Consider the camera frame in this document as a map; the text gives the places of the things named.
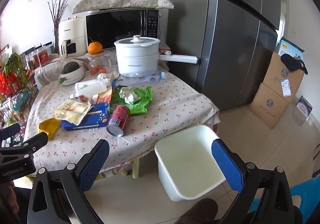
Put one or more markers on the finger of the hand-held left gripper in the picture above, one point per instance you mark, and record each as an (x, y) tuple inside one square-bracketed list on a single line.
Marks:
[(10, 131), (32, 143)]

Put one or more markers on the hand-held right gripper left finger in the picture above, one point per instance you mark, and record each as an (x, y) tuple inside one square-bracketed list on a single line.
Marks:
[(93, 164)]

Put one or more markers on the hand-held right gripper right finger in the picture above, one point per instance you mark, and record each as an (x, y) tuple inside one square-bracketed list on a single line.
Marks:
[(227, 166)]

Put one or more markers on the yellow foil bag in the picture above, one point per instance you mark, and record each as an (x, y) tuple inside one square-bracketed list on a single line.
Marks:
[(48, 126)]

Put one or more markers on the white plastic bin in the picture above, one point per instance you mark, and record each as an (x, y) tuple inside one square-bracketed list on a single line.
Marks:
[(190, 161)]

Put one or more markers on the blue cardboard box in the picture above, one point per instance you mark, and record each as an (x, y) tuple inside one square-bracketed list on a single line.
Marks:
[(97, 118)]

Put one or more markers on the cream yellow wrapper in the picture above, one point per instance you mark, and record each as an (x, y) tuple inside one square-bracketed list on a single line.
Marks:
[(72, 111)]

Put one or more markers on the red drink can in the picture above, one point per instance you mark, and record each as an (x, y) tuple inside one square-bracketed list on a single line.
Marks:
[(118, 118)]

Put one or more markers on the orange white carton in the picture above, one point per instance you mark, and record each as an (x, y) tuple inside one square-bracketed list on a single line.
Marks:
[(104, 98)]

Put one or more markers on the white paper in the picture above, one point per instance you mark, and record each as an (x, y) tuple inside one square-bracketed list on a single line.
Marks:
[(130, 95)]

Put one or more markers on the cream table leg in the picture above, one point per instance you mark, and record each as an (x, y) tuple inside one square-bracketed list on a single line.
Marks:
[(135, 167)]

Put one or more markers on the person's brown shoe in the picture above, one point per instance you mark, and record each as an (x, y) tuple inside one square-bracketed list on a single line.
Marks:
[(197, 211)]

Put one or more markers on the green leafy vegetable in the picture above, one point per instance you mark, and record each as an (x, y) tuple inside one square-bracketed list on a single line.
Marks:
[(15, 66)]

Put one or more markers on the green snack bag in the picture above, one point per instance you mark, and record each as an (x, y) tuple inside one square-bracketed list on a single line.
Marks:
[(141, 106)]

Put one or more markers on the white bowl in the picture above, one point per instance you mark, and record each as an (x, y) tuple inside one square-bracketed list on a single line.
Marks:
[(71, 78)]

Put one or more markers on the white bottle green label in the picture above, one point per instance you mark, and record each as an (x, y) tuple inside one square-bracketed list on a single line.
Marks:
[(91, 87)]

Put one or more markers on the red label jars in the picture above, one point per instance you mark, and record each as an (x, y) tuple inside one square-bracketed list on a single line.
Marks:
[(41, 56)]

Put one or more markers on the blue plastic stool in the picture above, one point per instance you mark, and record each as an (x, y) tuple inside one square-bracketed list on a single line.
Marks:
[(303, 195)]

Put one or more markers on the cherry print tablecloth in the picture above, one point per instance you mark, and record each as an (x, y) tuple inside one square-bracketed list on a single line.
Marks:
[(172, 104)]

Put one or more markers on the dark green squash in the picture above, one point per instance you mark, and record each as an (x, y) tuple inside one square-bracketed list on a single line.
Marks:
[(70, 68)]

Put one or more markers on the garlic bulb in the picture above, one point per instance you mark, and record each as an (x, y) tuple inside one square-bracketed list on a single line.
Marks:
[(102, 76)]

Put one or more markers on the small dark printed box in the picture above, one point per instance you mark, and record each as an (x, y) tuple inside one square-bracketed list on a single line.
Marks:
[(304, 106)]

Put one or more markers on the clear plastic water bottle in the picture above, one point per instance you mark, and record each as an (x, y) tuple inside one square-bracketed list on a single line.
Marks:
[(140, 78)]

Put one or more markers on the glass jar with small oranges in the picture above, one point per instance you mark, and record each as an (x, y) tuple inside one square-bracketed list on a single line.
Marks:
[(100, 65)]

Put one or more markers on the cardboard box with label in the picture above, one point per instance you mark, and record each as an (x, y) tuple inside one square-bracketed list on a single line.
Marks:
[(280, 79)]

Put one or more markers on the cream air fryer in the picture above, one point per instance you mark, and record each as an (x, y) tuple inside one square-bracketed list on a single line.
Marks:
[(72, 36)]

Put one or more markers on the large orange fruit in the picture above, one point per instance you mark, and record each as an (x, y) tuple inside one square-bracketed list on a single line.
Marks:
[(95, 48)]

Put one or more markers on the white electric cooking pot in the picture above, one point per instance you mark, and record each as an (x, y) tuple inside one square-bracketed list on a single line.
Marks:
[(136, 56)]

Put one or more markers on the black cloth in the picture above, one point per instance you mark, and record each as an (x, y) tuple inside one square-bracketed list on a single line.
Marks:
[(291, 63)]

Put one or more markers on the grey refrigerator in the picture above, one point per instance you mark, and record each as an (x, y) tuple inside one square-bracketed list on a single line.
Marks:
[(230, 39)]

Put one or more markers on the dry branches in vase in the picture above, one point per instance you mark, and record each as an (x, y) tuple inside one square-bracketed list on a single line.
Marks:
[(58, 11)]

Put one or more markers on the pink box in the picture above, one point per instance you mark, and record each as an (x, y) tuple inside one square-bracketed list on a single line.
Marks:
[(165, 48)]

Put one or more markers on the blue white printed box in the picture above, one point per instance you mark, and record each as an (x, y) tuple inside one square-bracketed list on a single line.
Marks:
[(291, 48)]

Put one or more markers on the black microwave oven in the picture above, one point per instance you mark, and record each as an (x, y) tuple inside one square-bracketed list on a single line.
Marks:
[(112, 29)]

